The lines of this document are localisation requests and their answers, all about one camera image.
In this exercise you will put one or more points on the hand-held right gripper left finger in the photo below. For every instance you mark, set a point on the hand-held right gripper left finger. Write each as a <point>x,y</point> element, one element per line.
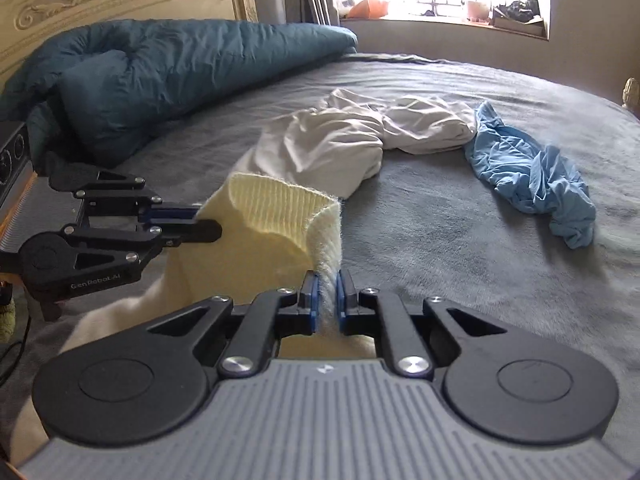
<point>311,305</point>

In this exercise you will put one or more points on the teal duvet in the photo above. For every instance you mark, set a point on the teal duvet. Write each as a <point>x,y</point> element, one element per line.
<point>175,70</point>

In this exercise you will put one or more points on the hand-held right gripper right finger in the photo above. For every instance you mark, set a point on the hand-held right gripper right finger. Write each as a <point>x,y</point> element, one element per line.
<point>344,305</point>

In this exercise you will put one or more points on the orange bag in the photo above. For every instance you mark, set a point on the orange bag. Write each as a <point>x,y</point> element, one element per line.
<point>367,9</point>

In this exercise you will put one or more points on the pink cup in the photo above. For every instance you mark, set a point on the pink cup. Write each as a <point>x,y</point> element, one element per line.
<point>477,11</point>

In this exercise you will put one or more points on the open box of dark items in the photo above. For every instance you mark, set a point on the open box of dark items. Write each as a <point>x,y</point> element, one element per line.
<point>517,17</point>

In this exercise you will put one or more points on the white shirt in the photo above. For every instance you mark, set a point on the white shirt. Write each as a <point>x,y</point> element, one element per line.
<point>310,150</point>

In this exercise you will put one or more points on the blue garment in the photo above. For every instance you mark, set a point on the blue garment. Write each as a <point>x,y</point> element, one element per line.
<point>530,175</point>

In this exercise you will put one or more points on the pale grey shirt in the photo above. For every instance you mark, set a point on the pale grey shirt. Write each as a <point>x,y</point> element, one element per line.
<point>425,125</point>

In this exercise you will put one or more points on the small fan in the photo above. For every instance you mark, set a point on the small fan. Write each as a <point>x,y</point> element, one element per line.
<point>631,92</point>

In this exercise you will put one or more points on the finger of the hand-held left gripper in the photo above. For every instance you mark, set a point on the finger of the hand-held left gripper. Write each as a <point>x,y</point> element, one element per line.
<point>170,214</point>
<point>200,232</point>

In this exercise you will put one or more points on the cream fluffy blanket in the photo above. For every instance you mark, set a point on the cream fluffy blanket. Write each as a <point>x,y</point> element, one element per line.
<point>260,240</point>

